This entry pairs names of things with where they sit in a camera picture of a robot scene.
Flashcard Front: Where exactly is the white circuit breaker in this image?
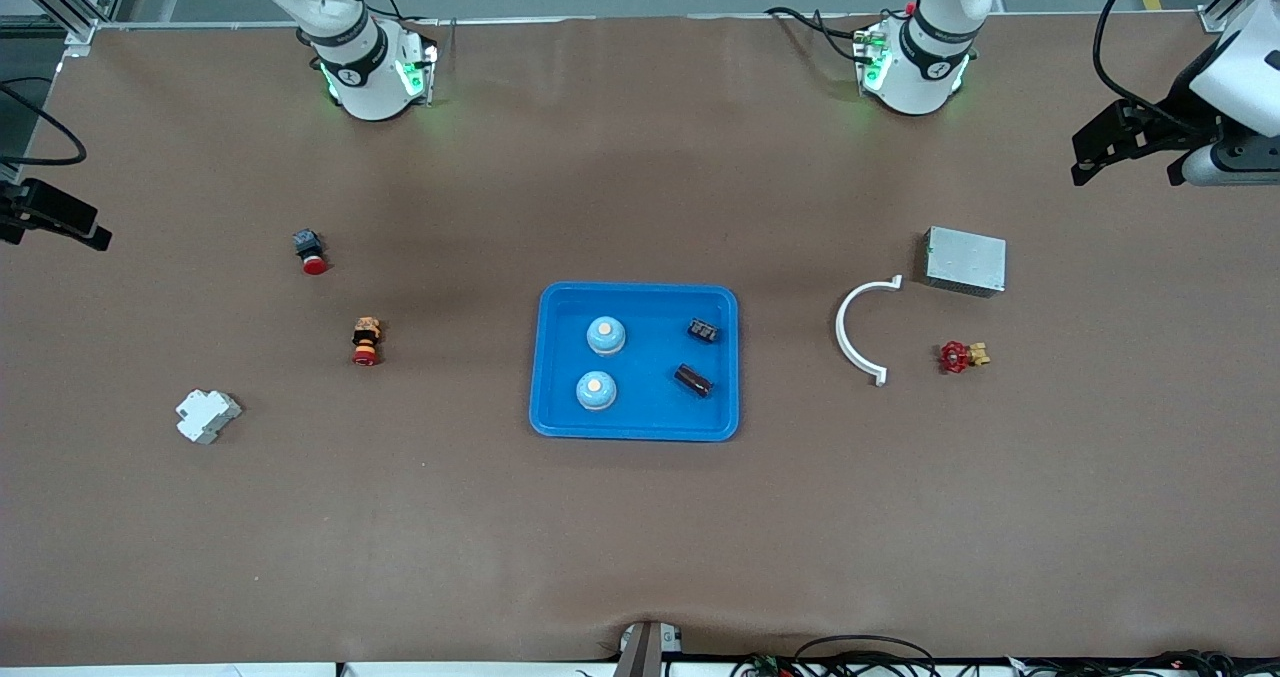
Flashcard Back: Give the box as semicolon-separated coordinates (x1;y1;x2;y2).
175;388;244;446

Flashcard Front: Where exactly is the black cable bundle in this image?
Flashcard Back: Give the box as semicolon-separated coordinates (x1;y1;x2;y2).
1008;648;1280;677

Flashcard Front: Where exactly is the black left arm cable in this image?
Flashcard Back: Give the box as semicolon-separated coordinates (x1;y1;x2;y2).
1092;0;1263;134

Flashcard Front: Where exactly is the blue dome bell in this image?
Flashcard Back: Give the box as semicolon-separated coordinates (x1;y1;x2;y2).
585;315;628;357
575;369;619;413

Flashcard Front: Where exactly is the white curved plastic bracket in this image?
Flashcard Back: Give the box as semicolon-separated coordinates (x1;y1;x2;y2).
835;274;904;388

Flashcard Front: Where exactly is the green-lit arm base connector box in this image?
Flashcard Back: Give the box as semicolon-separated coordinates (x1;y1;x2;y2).
852;20;893;94
396;41;441;106

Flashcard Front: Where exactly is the black cable loop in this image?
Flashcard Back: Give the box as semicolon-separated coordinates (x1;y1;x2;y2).
730;634;943;677

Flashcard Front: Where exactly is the grey metal camera mount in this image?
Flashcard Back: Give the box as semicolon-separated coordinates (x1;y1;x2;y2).
613;620;687;677

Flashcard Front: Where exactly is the grey perforated metal box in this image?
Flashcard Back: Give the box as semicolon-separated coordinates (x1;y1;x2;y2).
922;225;1008;299

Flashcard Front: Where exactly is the brass valve with red handle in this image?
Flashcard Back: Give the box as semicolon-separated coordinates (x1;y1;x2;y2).
937;339;992;375

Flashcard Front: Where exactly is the red button with black body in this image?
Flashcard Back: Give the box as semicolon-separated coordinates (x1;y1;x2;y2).
292;228;330;277

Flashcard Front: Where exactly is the black base power cable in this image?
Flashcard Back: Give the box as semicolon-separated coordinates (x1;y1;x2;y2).
764;5;869;64

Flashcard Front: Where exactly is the blue plastic tray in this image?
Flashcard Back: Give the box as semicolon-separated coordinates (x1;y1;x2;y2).
528;281;741;443

